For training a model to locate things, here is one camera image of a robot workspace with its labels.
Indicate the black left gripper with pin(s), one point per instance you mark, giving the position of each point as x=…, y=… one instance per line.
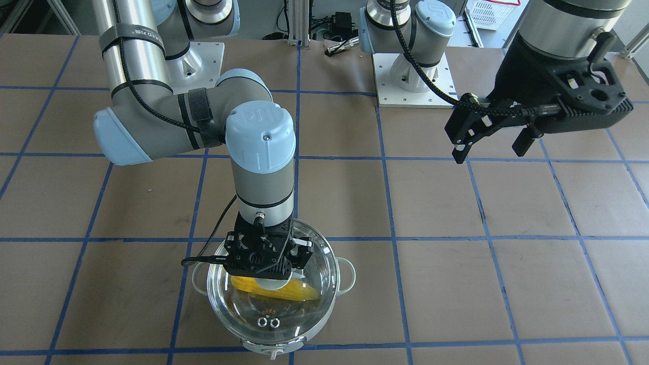
x=522, y=76

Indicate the glass pot lid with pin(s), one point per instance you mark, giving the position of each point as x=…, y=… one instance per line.
x=263, y=321

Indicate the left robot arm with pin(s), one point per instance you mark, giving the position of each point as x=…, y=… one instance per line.
x=420, y=32

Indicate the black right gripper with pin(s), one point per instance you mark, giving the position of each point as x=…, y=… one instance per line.
x=304, y=256

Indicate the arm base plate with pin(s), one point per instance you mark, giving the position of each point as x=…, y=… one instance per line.
x=399, y=85
x=198, y=67

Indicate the white plastic basket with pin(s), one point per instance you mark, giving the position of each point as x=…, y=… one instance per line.
x=489, y=15

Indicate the aluminium frame post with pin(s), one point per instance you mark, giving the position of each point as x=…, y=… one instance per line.
x=299, y=23

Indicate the black power adapter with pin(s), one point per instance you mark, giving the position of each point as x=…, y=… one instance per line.
x=341, y=24

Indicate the metal connector plug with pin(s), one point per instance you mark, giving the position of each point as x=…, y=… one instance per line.
x=341, y=46

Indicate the yellow corn cob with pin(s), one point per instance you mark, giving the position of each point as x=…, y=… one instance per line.
x=294, y=290

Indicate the pale green cooking pot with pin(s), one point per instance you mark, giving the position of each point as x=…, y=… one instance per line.
x=347, y=274

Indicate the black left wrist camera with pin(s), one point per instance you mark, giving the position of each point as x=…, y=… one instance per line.
x=587, y=90

